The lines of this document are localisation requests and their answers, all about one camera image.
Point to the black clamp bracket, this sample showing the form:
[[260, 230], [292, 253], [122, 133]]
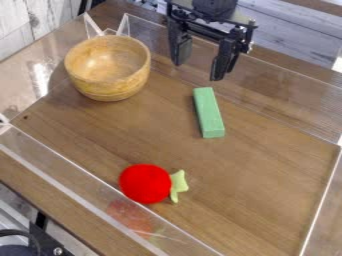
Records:
[[50, 245]]

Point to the green rectangular block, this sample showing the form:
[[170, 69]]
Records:
[[209, 113]]

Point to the red plush tomato toy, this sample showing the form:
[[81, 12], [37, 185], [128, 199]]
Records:
[[149, 184]]

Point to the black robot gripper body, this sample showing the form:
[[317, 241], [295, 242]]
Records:
[[214, 11]]

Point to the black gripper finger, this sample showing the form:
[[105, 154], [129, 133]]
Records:
[[229, 51], [180, 41]]

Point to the wooden bowl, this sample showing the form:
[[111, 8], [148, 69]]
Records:
[[109, 67]]

